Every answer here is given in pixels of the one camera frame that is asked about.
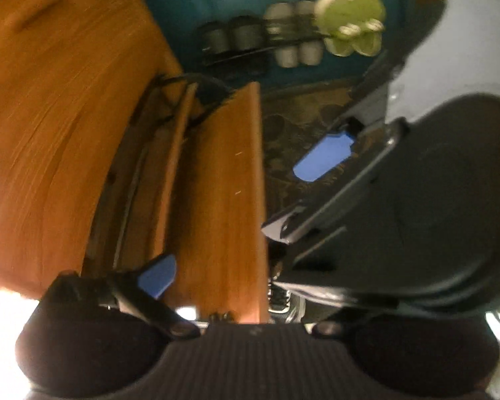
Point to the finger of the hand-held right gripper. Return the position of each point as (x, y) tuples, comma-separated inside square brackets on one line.
[(316, 212), (323, 158)]

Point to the grey slipper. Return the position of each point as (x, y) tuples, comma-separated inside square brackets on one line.
[(280, 16), (307, 52)]

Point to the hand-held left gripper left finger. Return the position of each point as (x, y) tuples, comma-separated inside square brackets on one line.
[(158, 275)]

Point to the patterned doormat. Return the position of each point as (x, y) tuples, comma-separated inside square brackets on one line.
[(283, 133)]

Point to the grey sneaker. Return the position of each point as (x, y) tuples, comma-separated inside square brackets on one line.
[(281, 300)]

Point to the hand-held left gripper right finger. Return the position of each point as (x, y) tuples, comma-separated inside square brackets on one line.
[(329, 329)]

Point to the wooden shoe cabinet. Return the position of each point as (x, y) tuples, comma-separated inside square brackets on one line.
[(66, 112)]

